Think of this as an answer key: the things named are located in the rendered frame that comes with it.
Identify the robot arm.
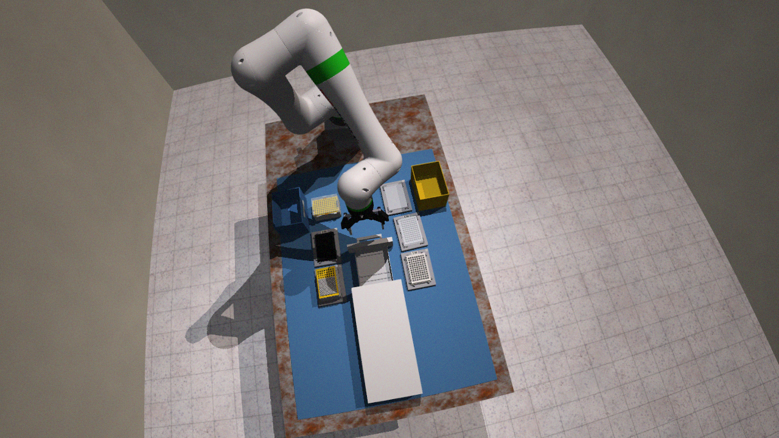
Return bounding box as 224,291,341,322
231,9,402,218

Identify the blue bench mat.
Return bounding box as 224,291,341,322
277,149,497,420

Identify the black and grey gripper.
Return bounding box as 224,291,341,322
341,207,389,235

